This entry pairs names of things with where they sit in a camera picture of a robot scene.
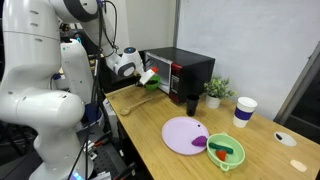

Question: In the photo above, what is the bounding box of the black perforated breadboard table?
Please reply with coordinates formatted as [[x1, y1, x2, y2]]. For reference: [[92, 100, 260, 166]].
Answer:
[[71, 123, 138, 180]]

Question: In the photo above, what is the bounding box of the small potted green plant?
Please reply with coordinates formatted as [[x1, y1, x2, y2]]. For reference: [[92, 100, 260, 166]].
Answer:
[[203, 75, 237, 110]]

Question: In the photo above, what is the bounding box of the white box beside table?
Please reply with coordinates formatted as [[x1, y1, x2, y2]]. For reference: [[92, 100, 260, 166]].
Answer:
[[101, 98, 118, 139]]

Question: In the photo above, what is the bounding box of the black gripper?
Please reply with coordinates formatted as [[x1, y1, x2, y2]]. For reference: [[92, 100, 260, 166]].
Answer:
[[134, 73, 157, 90]]

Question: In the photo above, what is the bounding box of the purple toy eggplant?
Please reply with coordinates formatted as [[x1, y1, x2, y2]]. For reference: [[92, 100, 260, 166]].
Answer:
[[191, 135, 209, 148]]

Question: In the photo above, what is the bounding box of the black microwave oven body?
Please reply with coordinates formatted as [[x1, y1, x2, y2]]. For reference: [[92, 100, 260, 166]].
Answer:
[[143, 46, 216, 104]]

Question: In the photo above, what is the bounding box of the black arm cable blue tape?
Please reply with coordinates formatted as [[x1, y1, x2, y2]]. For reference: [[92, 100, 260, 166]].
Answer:
[[66, 0, 120, 180]]

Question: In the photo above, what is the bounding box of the white wrist bracket red knob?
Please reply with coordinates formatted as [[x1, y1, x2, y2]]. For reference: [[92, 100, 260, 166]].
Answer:
[[138, 66, 160, 86]]

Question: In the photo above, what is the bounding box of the light green handled bowl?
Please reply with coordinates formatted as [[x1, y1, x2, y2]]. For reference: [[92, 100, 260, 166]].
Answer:
[[206, 132, 246, 172]]

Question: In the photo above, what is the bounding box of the wooden spoon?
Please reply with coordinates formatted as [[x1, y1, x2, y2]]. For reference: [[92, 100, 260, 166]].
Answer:
[[119, 96, 156, 117]]

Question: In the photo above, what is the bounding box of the teal toy cucumber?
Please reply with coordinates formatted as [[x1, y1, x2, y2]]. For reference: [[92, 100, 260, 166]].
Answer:
[[208, 142, 235, 155]]

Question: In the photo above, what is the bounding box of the black cup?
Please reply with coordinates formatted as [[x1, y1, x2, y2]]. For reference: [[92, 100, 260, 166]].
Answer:
[[185, 94, 200, 117]]

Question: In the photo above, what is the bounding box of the lilac round plate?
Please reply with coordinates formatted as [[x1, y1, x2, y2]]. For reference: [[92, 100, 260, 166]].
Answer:
[[161, 116, 210, 156]]

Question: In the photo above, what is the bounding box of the orange handled tool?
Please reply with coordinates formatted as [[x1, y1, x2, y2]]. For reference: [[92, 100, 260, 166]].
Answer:
[[93, 136, 113, 148]]

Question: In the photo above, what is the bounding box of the grey metal door frame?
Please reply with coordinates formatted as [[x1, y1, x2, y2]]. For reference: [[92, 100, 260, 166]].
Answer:
[[272, 40, 320, 125]]

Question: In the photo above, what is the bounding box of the dark green bowl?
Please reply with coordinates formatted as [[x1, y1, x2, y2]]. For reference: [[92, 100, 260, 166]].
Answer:
[[144, 74, 162, 92]]

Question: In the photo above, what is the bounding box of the white round table disc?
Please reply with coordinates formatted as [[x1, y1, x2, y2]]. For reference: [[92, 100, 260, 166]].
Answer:
[[273, 131, 297, 148]]

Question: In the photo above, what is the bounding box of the white paper cup purple band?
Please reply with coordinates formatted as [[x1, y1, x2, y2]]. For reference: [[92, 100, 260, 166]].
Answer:
[[232, 96, 258, 129]]

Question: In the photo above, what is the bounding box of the red toy strawberry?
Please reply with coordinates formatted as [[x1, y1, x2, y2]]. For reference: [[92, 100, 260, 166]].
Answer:
[[215, 149, 228, 162]]

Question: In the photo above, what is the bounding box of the white speckled robot link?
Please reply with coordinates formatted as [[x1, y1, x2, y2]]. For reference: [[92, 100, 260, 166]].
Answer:
[[59, 41, 101, 126]]

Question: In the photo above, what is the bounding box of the silver aluminium bracket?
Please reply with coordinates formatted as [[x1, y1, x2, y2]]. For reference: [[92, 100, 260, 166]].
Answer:
[[83, 139, 98, 162]]

